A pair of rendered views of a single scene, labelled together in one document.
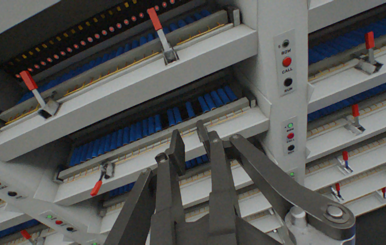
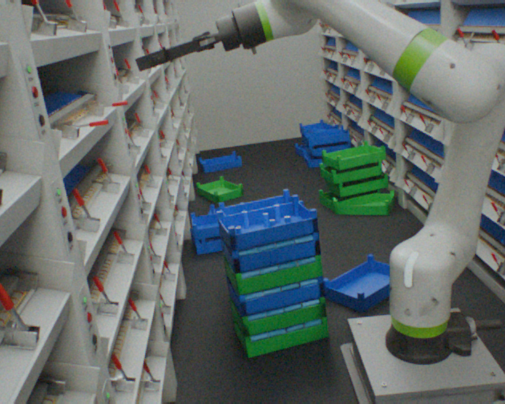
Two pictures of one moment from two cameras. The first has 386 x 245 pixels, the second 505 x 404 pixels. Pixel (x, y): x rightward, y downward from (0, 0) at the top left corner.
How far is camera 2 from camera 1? 1.40 m
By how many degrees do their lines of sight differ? 86
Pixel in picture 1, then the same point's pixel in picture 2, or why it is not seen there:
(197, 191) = (105, 202)
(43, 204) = (54, 162)
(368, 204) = (170, 287)
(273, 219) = (143, 302)
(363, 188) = (159, 248)
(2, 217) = (10, 192)
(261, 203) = (133, 248)
